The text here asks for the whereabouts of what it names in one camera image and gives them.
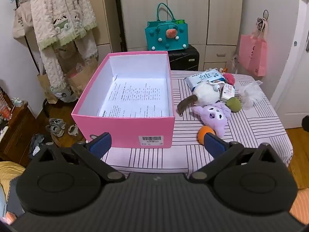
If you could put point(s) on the dark plastic bag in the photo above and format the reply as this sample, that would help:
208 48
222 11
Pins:
36 143

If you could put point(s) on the black suitcase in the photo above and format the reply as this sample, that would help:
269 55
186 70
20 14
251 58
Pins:
183 58

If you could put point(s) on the beige sandal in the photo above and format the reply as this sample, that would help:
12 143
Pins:
72 129

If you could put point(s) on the pink tote bag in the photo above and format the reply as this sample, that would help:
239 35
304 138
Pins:
253 53

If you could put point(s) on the clear plastic bag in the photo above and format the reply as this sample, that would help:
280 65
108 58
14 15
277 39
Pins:
251 94
233 64

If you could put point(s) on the green plush ball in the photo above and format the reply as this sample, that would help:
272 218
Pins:
234 104

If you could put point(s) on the beige canvas tote bag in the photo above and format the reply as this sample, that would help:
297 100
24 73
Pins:
21 21

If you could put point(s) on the blue white tissue pack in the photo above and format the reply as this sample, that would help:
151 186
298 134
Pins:
202 77

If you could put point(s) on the pink cardboard box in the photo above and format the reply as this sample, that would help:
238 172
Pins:
125 130

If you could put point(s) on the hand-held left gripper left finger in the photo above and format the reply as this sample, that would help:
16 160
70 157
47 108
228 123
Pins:
101 145

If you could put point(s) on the grey sneaker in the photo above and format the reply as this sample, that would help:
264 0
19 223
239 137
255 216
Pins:
56 122
54 131

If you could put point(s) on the orange striped mat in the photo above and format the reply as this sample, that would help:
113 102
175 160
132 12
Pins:
301 205

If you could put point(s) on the yellow blanket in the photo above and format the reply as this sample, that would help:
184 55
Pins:
9 171

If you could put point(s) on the white plush toy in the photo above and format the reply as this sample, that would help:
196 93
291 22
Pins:
207 94

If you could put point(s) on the teal felt tote bag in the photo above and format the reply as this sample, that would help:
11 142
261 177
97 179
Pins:
154 38

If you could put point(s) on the orange ball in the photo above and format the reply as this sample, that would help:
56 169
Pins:
205 133

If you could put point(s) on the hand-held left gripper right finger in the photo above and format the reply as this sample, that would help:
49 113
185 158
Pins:
213 146

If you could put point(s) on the beige wardrobe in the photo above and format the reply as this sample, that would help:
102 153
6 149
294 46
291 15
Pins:
188 9

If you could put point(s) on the purple plush toy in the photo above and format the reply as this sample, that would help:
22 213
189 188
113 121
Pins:
212 116

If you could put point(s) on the small green white toy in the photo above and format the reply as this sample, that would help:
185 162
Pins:
17 101

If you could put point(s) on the black folded stand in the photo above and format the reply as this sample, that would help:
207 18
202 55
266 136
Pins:
122 36

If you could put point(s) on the brown paper bag green print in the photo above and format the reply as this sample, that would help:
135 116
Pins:
80 79

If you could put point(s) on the printed plastic bag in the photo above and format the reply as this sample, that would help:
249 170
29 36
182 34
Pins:
64 95

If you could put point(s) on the white door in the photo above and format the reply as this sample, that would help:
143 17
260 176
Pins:
294 65

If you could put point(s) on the wooden cabinet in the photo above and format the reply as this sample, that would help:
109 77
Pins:
17 135

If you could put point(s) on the pink strawberry plush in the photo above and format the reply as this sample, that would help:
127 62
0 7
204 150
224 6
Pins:
229 78

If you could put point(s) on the small white box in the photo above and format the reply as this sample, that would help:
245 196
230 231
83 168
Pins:
228 93

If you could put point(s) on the plain brown paper bag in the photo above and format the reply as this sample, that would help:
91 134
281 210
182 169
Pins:
45 89

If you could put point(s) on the white fleece jacket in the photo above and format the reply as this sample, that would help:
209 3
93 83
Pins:
62 4

